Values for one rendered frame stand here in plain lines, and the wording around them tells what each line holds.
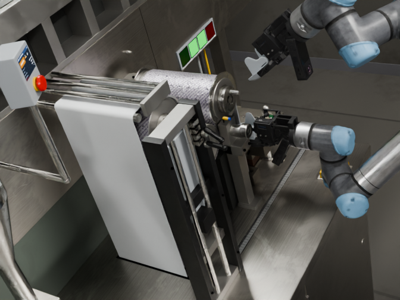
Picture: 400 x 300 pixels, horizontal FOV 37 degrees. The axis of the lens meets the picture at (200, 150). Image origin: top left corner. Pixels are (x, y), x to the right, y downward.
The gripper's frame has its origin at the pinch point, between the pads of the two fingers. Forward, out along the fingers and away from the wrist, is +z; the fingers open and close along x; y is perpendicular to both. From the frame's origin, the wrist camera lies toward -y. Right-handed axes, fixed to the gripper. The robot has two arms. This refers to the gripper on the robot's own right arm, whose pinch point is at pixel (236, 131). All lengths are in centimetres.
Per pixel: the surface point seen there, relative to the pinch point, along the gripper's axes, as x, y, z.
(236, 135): 11.2, 8.1, -7.5
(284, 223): 14.5, -19.0, -19.1
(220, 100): 9.3, 17.7, -3.6
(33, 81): 61, 56, -1
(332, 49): -208, -93, 55
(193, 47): -30.0, 9.5, 30.1
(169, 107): 27.1, 27.2, -1.2
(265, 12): -209, -69, 99
